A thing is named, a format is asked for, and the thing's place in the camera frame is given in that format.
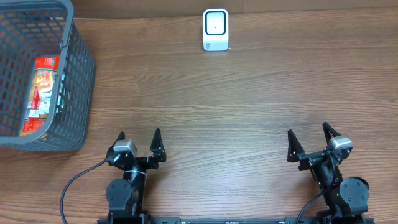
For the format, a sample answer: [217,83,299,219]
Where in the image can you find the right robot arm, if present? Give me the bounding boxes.
[287,122,369,223]

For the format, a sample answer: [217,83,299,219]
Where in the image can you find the left black cable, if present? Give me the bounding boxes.
[60,157,110,224]

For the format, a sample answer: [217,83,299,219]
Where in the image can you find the grey plastic shopping basket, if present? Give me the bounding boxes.
[1,0,96,151]

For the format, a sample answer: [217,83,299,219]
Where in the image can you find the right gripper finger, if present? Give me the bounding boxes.
[322,122,340,145]
[287,129,305,162]

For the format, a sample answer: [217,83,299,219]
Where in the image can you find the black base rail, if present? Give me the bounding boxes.
[96,212,376,224]

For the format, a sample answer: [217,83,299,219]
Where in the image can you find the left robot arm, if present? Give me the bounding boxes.
[106,128,167,218]

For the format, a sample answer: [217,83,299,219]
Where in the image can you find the orange spaghetti pasta packet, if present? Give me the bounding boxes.
[20,56,60,136]

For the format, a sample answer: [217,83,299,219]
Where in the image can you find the white barcode scanner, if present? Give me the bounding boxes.
[202,8,229,52]

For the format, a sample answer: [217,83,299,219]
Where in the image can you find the black cable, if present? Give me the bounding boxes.
[60,157,110,224]
[295,146,338,224]

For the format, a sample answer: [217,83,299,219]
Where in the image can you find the right black cable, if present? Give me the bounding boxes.
[295,146,338,224]

